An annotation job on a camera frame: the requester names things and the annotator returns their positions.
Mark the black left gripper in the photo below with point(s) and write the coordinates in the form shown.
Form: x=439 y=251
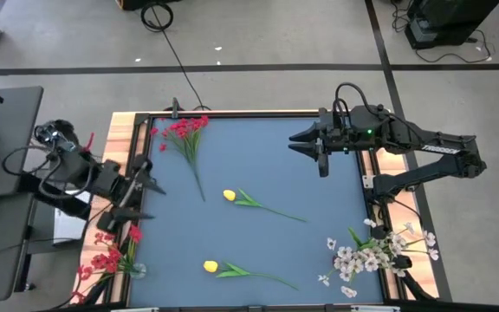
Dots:
x=117 y=184

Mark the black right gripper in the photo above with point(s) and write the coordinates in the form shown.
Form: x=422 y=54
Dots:
x=338 y=134

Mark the red artificial flower bunch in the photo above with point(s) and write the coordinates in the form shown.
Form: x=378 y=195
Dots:
x=108 y=260
x=184 y=128

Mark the yellow artificial tulip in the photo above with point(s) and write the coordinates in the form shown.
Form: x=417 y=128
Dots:
x=229 y=195
x=209 y=266

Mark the dark artificial tulip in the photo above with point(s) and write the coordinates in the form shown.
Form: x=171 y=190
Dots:
x=403 y=261
x=378 y=232

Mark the white artificial flower bunch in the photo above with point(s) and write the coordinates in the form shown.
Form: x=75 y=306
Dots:
x=345 y=262
x=399 y=242

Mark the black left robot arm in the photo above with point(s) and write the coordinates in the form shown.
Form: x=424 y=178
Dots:
x=72 y=169

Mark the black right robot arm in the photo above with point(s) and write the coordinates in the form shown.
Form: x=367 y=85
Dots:
x=440 y=149

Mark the clear glass vase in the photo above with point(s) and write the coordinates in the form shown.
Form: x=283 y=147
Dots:
x=139 y=273

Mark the white paper box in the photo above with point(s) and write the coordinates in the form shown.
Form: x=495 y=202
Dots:
x=69 y=227

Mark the blue grey table mat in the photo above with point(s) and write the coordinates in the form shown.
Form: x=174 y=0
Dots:
x=275 y=251

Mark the dark grey low desk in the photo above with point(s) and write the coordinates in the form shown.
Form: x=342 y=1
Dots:
x=2 y=260

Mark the black desk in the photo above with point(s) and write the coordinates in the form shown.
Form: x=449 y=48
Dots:
x=11 y=112

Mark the black equipment stand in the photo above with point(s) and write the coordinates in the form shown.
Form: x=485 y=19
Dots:
x=449 y=17

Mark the black table frame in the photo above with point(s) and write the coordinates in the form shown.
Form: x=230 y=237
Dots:
x=142 y=118

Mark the black clamp post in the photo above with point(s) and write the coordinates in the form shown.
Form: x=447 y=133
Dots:
x=174 y=108

